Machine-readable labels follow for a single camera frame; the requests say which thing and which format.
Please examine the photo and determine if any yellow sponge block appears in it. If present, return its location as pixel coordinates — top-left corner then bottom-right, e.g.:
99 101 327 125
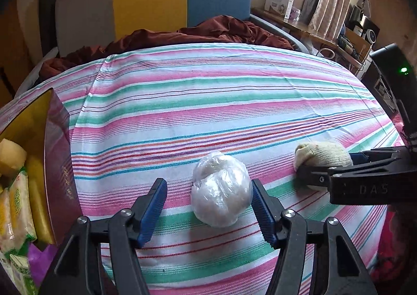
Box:
0 138 27 178

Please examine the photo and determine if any wooden desk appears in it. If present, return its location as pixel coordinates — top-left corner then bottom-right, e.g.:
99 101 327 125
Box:
251 8 362 69

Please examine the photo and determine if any wooden wardrobe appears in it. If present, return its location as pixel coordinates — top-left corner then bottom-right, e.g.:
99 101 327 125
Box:
1 0 33 93

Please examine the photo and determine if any gold tin box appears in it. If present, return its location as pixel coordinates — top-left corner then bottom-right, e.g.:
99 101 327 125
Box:
1 88 82 245

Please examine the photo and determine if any purple snack packet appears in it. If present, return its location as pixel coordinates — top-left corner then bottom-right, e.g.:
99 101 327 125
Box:
28 243 58 288

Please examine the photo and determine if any striped bed sheet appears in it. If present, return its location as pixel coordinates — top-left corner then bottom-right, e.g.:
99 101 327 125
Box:
1 44 401 294

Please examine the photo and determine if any small green carton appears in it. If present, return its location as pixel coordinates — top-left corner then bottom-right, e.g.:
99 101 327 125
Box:
9 254 38 295

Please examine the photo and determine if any large white plastic bag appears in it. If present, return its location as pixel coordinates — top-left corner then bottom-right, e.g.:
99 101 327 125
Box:
191 151 253 228

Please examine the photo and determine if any pink jar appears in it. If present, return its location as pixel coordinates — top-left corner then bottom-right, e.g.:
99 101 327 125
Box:
288 6 301 21

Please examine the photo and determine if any red quilt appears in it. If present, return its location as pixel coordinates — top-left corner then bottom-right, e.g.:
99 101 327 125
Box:
371 203 416 294

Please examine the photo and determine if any cream sock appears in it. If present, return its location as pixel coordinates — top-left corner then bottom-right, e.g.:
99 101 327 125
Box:
293 141 353 171

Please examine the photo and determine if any maroon blanket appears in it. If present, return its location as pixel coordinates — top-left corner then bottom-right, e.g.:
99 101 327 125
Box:
38 15 295 83

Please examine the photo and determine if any white appliance box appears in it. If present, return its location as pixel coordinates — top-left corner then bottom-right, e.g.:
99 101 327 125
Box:
264 0 293 19

